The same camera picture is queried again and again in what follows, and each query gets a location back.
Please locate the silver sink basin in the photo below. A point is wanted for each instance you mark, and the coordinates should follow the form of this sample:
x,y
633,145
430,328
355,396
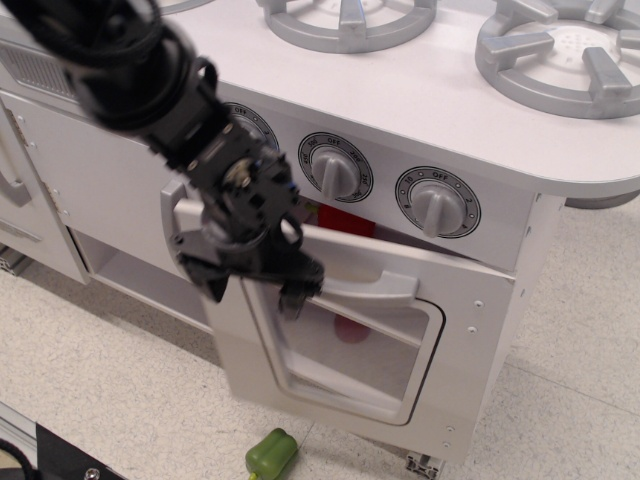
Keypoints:
x,y
168,7

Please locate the aluminium frame rail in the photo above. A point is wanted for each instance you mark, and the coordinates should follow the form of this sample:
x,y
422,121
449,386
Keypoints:
x,y
20,431

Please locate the grey control knob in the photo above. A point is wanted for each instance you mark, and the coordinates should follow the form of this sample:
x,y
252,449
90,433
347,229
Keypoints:
x,y
335,167
438,202
254,124

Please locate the grey left stove burner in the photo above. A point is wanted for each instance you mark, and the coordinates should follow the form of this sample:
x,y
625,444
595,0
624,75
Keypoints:
x,y
348,27

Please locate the grey left control knob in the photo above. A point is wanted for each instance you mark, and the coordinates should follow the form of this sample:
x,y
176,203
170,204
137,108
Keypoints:
x,y
254,124

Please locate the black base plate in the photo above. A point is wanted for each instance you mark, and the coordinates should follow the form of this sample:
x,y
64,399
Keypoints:
x,y
59,459

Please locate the grey stove burner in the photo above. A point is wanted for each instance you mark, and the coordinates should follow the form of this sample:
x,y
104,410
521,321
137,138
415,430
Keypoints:
x,y
577,59
348,27

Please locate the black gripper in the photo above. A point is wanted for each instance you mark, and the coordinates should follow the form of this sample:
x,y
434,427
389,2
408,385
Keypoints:
x,y
274,256

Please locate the red toy pepper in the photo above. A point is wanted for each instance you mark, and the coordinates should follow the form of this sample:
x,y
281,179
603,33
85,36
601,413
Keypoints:
x,y
328,217

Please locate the white toy kitchen body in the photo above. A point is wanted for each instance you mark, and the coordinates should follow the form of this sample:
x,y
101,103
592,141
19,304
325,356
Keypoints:
x,y
422,103

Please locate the grey right control knob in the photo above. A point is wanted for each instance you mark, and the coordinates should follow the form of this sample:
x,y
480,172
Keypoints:
x,y
438,202

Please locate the green toy pepper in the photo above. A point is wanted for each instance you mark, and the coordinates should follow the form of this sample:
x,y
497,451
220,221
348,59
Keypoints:
x,y
269,458

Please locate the grey right stove burner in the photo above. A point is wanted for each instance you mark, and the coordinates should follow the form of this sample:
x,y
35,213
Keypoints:
x,y
577,59

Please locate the white cabinet door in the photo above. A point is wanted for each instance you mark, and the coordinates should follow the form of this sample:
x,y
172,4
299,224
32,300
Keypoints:
x,y
35,230

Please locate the grey middle control knob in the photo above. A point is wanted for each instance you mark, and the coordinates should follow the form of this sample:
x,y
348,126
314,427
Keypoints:
x,y
335,167

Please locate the red toy on lower shelf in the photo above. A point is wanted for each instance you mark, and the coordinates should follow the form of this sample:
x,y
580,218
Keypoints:
x,y
350,331

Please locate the white oven door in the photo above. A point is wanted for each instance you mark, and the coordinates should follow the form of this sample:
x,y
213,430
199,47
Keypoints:
x,y
385,324

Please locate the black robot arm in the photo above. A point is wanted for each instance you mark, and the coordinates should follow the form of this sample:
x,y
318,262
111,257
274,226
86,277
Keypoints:
x,y
139,76

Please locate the grey far left handle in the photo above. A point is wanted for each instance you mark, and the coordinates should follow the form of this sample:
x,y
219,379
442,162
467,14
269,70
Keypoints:
x,y
13,186

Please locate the grey oven door handle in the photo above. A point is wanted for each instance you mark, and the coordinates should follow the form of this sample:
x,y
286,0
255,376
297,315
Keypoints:
x,y
389,290

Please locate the grey vent grille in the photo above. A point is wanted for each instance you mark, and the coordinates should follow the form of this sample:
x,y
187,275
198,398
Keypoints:
x,y
36,70

